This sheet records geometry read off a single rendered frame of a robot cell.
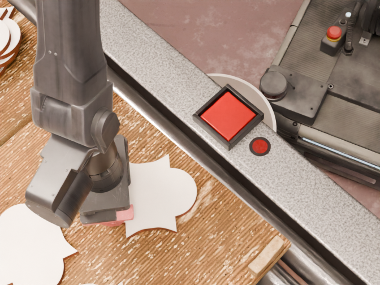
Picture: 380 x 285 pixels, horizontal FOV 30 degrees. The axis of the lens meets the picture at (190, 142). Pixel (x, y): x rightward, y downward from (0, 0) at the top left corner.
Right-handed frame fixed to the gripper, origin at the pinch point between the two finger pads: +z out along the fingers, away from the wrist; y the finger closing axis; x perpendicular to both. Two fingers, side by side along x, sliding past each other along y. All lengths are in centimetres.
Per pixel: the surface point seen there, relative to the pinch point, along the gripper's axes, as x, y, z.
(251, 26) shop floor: 35, -92, 94
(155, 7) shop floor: 6, -104, 94
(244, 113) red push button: 20.1, -11.6, 1.6
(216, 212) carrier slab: 14.1, 3.5, 1.1
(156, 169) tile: 6.5, -3.6, 0.1
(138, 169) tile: 3.9, -4.0, 0.1
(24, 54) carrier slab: -12.5, -26.8, 1.1
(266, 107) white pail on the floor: 31, -43, 58
